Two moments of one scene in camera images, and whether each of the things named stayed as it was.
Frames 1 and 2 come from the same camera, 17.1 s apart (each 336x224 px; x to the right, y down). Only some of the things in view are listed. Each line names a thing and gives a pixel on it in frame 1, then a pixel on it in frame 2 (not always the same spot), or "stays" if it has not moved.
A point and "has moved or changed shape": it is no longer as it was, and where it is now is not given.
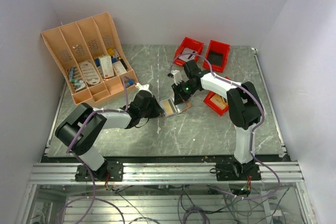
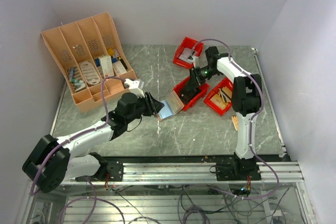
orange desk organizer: (91, 57) stays
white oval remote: (90, 73) stays
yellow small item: (111, 52) stays
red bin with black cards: (217, 54) has moved or changed shape
